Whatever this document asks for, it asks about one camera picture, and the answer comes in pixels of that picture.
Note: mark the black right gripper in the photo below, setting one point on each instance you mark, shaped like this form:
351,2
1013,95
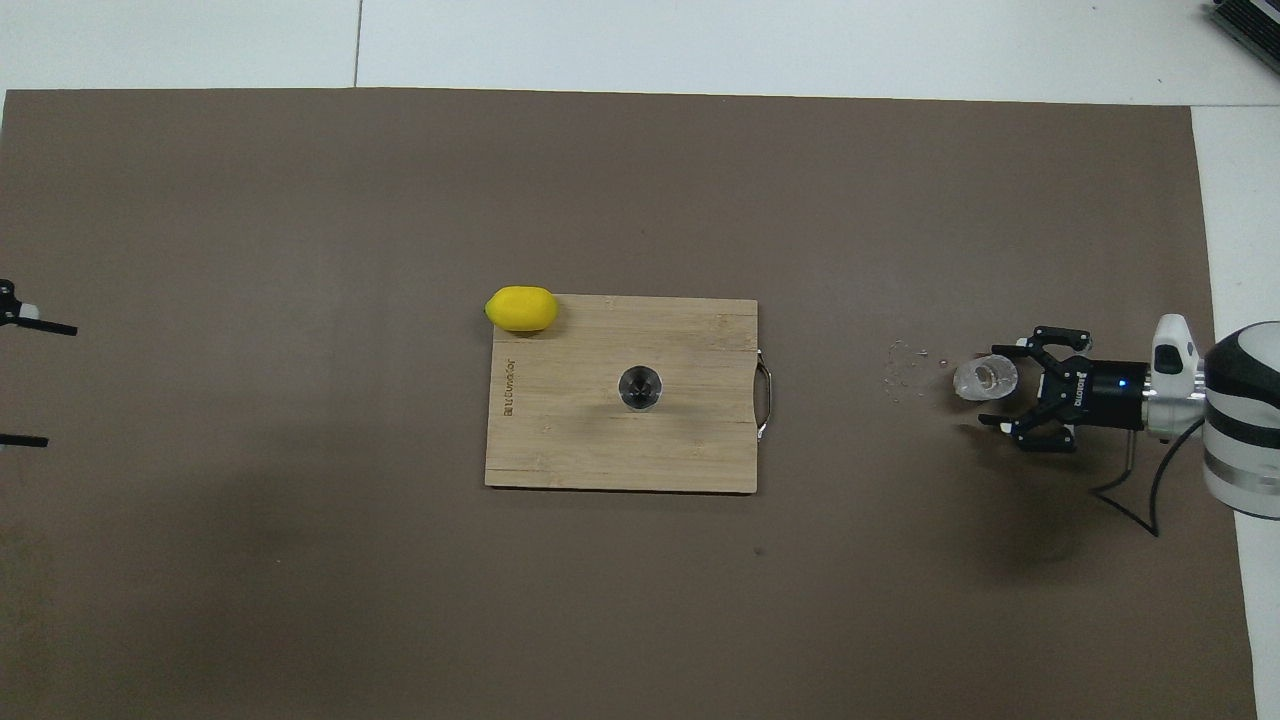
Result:
1110,395

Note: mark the small clear glass cup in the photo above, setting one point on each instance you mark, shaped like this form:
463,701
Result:
985,378

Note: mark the steel double jigger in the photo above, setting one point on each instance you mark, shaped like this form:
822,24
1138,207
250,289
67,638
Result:
640,388

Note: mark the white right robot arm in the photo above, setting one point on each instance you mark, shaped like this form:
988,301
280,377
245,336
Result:
1245,420

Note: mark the brown table mat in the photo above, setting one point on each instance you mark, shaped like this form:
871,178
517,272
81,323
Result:
300,600

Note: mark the grey ribbed device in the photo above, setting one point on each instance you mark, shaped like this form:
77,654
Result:
1255,15

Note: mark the bamboo cutting board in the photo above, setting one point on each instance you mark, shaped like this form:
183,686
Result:
560,440

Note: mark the yellow lemon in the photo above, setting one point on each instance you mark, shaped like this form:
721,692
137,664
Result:
521,309

